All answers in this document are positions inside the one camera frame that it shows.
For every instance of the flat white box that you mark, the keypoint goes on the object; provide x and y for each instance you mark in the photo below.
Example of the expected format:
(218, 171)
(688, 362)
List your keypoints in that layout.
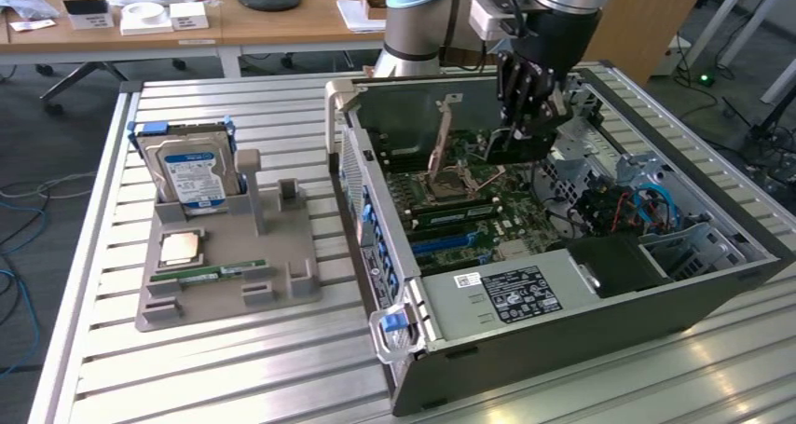
(146, 29)

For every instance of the CPU chip with metal lid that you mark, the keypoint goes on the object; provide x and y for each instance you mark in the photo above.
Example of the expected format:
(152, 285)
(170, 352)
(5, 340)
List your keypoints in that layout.
(180, 248)

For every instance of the white paper stack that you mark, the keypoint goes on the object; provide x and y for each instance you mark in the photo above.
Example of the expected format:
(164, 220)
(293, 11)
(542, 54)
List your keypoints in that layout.
(361, 18)

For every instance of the beige plastic parts rack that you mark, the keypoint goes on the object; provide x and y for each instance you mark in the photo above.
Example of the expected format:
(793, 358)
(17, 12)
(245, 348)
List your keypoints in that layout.
(214, 307)

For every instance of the green motherboard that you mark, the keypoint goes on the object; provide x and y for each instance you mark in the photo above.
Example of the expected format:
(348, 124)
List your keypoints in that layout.
(516, 209)

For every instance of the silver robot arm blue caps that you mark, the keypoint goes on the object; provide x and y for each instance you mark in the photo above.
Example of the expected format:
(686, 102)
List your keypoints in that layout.
(411, 37)

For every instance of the green RAM stick in motherboard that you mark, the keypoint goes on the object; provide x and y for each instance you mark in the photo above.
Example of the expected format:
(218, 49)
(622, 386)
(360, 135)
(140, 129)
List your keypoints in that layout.
(455, 215)

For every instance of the graphics card with metal bracket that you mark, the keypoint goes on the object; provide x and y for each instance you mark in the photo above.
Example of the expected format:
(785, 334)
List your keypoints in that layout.
(523, 149)

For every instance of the black device with green light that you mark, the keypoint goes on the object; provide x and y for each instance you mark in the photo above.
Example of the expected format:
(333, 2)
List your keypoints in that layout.
(704, 77)

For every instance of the white box with black top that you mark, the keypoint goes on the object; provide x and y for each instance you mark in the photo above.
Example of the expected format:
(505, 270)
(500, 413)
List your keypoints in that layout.
(89, 14)

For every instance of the small white box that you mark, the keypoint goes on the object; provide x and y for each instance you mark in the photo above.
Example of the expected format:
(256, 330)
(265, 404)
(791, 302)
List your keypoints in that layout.
(188, 16)

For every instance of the white table leg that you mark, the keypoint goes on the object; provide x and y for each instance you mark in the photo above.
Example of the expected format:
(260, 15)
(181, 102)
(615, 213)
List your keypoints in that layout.
(741, 42)

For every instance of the grey power supply with label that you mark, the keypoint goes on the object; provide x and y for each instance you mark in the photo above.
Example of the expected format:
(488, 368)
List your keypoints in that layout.
(455, 312)

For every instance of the red and white card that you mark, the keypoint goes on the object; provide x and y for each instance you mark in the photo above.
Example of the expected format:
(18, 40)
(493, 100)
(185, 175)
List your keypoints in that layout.
(33, 25)

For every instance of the grey chair base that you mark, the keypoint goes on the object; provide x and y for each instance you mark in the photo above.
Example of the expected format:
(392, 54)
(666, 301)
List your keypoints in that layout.
(81, 77)

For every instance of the wooden office desk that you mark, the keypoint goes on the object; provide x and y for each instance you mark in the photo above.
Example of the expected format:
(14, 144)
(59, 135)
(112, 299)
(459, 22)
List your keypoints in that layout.
(156, 42)

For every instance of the blue case latch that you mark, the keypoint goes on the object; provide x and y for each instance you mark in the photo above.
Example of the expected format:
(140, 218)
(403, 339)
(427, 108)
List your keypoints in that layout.
(392, 324)

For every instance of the green RAM stick white label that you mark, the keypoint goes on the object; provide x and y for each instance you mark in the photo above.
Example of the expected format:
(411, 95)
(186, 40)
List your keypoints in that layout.
(205, 271)

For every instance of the grey metal disk bay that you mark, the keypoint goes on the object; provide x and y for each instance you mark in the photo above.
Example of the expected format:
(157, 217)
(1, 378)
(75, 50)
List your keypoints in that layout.
(715, 251)

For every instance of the dark grey PC case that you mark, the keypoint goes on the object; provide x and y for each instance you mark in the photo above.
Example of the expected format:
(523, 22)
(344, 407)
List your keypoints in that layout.
(560, 349)

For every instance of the blue expansion slot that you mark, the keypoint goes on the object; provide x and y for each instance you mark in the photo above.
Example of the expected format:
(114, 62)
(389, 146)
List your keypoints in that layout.
(445, 244)

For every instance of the CPU socket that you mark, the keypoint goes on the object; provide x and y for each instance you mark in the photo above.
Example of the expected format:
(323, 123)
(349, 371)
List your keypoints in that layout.
(451, 191)

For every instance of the silver metal drive cage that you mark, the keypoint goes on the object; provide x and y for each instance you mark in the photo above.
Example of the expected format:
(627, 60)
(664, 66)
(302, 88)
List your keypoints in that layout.
(598, 163)

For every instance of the wooden cabinet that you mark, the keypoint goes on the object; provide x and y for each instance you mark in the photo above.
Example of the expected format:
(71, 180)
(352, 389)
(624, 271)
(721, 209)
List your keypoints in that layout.
(654, 23)

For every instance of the hard disk in blue caddy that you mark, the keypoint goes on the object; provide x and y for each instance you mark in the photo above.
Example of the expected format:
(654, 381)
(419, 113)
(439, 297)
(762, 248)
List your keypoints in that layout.
(186, 172)

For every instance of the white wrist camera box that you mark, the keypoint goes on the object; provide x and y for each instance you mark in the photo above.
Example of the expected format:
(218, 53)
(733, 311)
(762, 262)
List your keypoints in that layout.
(488, 21)

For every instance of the white tape roll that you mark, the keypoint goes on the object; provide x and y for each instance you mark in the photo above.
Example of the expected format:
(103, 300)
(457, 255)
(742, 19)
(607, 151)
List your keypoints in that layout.
(144, 11)

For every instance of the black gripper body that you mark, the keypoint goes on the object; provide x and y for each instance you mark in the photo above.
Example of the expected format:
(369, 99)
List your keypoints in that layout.
(560, 37)

